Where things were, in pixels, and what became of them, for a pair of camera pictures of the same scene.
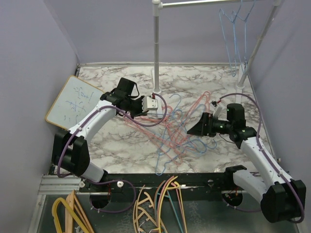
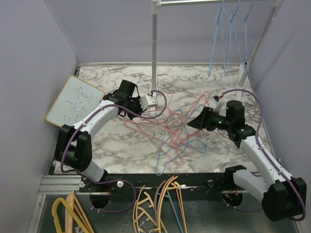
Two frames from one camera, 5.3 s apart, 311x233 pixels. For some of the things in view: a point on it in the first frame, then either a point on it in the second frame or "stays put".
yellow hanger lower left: [54, 214] stays put
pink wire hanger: [164, 142] → [190, 152]
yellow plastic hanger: [162, 197] stays put
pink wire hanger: [142, 128] → [168, 116]
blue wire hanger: [160, 174] → [221, 18]
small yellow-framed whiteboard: [76, 100] stays put
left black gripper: [140, 112] stays put
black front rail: [183, 182] stays put
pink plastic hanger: [178, 201] stays put
